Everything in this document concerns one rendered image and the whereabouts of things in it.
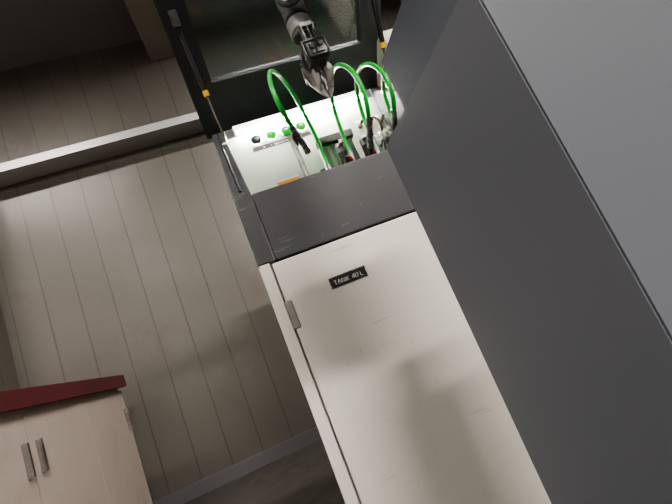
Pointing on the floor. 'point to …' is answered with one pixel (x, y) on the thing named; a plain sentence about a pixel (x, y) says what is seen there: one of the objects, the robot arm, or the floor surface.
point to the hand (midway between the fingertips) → (328, 95)
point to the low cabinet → (69, 445)
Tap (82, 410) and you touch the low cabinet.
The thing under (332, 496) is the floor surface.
